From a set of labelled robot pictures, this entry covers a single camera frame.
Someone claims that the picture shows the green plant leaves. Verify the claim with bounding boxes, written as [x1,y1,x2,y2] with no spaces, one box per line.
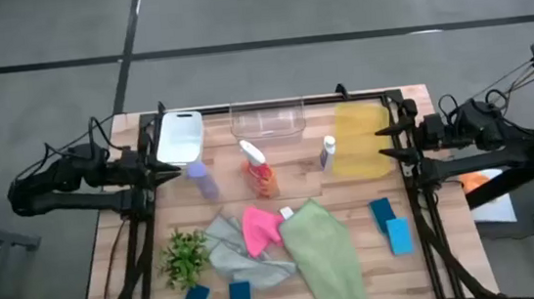
[156,226,214,293]

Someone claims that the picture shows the white plastic bin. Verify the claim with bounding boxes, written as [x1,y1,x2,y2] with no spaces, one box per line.
[152,108,208,170]

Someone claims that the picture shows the clear plastic bin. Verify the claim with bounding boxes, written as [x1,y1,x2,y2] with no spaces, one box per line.
[227,95,308,144]

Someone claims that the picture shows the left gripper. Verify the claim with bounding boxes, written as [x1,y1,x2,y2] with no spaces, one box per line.
[118,143,185,194]

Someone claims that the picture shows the orange Lysol spray bottle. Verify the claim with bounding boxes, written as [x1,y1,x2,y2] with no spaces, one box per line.
[238,136,282,201]

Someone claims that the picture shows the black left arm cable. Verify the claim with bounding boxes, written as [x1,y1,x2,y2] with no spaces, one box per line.
[8,112,125,183]

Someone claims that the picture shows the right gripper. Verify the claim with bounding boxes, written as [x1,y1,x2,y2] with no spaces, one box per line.
[372,110,452,167]

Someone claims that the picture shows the yellow translucent plastic bin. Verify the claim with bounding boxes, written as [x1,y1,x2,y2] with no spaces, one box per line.
[326,98,397,184]

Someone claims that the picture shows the small white bottle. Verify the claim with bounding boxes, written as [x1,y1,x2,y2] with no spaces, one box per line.
[317,134,339,173]

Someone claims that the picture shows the purple spray bottle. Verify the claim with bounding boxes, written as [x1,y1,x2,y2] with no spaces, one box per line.
[185,158,222,203]

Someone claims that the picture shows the grey waffle cloth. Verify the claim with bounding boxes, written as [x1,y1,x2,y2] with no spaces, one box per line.
[202,207,300,295]

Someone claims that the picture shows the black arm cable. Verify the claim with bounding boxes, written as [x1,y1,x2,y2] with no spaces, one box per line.
[8,112,125,183]
[433,58,534,122]

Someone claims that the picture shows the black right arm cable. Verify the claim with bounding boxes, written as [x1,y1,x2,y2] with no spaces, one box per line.
[433,58,534,122]

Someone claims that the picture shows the green microfibre cloth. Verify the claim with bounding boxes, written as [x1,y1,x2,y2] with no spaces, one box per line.
[275,193,368,299]

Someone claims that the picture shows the orange object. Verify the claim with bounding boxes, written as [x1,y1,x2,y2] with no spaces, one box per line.
[458,170,492,195]

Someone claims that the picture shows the pink cloth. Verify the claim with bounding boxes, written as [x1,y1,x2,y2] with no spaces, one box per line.
[240,203,289,260]

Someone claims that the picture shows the white box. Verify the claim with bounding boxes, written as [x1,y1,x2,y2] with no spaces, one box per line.
[467,167,518,227]

